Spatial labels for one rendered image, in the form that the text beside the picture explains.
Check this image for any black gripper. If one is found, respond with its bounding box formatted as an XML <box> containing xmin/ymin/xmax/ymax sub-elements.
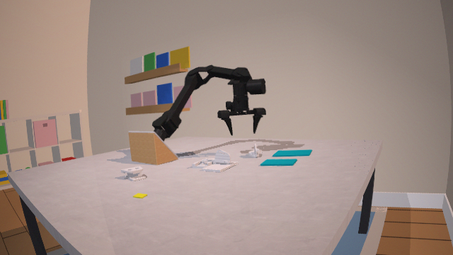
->
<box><xmin>217</xmin><ymin>95</ymin><xmax>266</xmax><ymax>136</ymax></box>

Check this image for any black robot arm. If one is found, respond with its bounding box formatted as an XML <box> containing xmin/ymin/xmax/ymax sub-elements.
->
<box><xmin>152</xmin><ymin>65</ymin><xmax>266</xmax><ymax>141</ymax></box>

